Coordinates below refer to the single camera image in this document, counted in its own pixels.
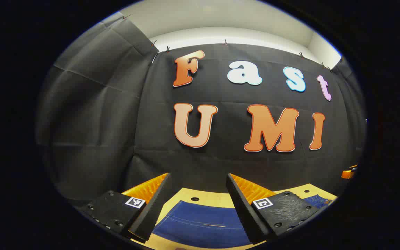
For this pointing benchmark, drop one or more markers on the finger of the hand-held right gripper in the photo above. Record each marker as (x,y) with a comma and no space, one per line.
(348,173)

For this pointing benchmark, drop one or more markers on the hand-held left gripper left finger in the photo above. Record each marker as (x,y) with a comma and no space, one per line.
(151,211)

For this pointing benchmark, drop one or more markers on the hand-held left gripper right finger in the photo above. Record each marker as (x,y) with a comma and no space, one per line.
(245,211)

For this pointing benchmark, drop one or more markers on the blue jeans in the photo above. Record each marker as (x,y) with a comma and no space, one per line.
(200,222)

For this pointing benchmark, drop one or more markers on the black backdrop cloth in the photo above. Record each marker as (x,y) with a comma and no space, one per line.
(221,163)

